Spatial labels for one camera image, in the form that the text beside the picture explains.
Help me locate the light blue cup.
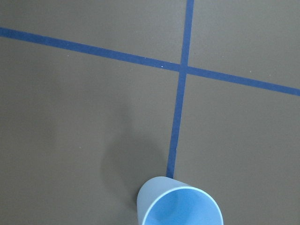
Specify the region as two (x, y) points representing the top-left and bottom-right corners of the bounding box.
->
(136, 176), (224, 225)

